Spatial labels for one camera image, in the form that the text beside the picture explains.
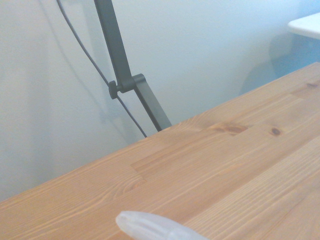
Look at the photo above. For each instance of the clear hand sanitizer bottle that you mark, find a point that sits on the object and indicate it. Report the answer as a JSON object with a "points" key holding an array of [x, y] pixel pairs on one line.
{"points": [[150, 226]]}

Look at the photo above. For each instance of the dark green camera stand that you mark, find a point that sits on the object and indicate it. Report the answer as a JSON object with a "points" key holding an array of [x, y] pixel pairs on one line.
{"points": [[112, 37]]}

